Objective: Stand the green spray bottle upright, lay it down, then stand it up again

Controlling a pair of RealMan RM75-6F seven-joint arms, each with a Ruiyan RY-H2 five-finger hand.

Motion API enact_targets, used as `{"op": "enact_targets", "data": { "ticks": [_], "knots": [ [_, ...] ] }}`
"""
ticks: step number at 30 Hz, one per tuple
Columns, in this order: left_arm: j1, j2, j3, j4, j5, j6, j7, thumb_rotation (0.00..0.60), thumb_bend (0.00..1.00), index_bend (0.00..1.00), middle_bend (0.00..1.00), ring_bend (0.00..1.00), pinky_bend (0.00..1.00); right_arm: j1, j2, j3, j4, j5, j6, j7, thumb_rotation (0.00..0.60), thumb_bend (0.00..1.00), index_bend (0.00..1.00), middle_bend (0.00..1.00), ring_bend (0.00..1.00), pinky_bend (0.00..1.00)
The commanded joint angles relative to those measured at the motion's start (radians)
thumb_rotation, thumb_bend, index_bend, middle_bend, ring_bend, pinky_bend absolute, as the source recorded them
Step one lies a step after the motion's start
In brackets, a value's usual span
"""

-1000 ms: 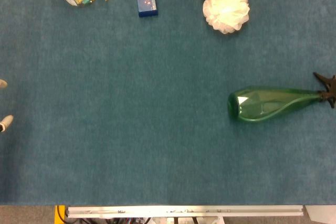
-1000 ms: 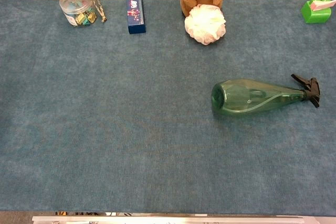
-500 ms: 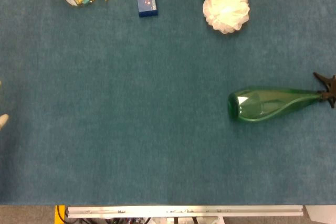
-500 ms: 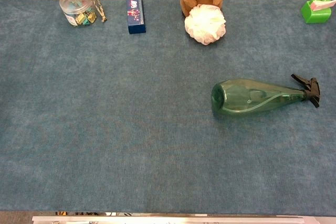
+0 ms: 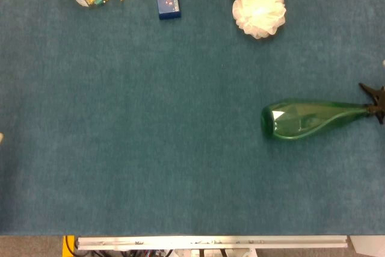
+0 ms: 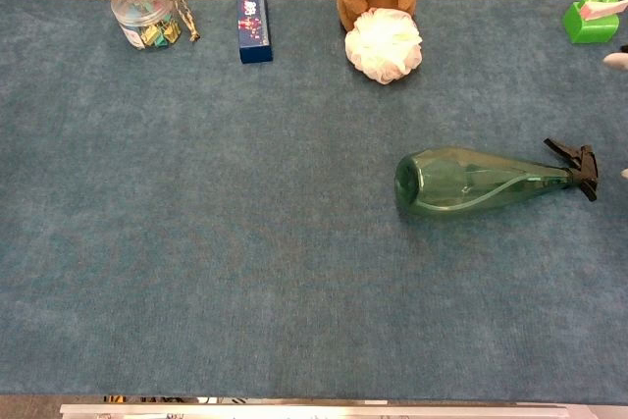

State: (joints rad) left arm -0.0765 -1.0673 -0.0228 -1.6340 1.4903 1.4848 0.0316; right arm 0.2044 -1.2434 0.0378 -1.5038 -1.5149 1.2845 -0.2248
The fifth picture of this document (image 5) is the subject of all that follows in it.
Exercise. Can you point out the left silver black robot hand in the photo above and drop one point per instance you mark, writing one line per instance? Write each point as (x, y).
(1, 138)

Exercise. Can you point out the green spray bottle black trigger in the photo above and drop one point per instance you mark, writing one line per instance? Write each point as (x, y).
(288, 118)

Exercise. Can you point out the white mesh bath pouf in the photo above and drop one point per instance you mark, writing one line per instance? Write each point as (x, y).
(258, 13)

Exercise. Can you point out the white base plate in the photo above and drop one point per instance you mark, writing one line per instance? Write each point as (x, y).
(370, 243)

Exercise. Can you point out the aluminium profile rail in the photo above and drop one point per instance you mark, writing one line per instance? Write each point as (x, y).
(210, 242)

